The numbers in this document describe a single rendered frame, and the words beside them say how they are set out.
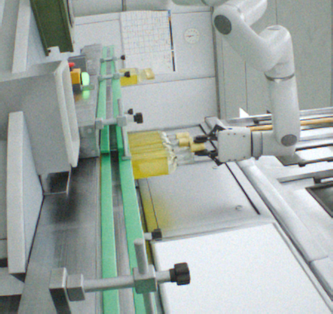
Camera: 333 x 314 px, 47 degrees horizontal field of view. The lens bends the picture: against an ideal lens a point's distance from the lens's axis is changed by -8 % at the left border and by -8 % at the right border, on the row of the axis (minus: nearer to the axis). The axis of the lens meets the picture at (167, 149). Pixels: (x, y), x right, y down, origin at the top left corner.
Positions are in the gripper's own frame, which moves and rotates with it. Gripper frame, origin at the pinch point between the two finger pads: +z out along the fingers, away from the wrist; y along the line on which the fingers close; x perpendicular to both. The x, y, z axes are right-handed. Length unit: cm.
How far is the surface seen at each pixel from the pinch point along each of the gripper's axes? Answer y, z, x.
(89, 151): 7.2, 27.8, 18.4
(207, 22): -20, 14, -605
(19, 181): 15, 31, 52
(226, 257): -13.1, -7.3, 37.1
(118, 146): 5.3, 21.7, 11.5
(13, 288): -16, 44, 49
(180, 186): -13.8, 6.9, -0.3
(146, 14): 4, 115, -577
